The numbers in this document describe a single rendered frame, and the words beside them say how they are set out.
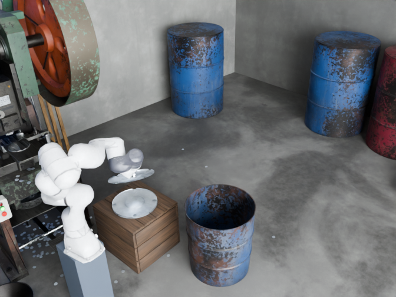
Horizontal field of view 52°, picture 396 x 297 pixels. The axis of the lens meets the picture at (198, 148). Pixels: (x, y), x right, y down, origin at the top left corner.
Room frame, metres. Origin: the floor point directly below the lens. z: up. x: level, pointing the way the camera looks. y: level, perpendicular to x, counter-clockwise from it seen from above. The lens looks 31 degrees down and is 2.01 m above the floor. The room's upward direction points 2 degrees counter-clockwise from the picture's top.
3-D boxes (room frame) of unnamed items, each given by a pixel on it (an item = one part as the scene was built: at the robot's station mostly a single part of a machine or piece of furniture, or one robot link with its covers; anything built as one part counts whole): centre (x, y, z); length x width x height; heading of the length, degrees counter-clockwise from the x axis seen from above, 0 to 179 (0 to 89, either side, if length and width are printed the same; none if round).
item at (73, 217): (1.62, 0.61, 0.71); 0.18 x 0.11 x 0.25; 86
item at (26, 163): (2.07, 1.04, 0.72); 0.25 x 0.14 x 0.14; 42
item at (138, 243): (2.07, 0.42, 0.18); 0.40 x 0.38 x 0.35; 47
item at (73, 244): (1.59, 0.62, 0.52); 0.22 x 0.19 x 0.14; 47
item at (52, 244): (2.10, 1.06, 0.14); 0.59 x 0.10 x 0.05; 42
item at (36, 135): (2.31, 1.03, 0.76); 0.17 x 0.06 x 0.10; 132
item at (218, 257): (1.87, -0.12, 0.24); 0.42 x 0.42 x 0.48
